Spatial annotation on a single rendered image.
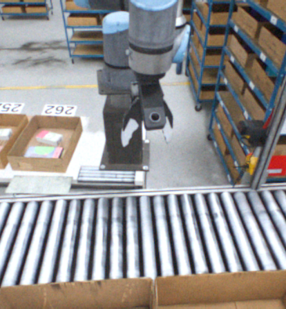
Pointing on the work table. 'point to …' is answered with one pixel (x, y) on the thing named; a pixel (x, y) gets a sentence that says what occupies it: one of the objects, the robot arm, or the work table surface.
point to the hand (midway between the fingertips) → (146, 144)
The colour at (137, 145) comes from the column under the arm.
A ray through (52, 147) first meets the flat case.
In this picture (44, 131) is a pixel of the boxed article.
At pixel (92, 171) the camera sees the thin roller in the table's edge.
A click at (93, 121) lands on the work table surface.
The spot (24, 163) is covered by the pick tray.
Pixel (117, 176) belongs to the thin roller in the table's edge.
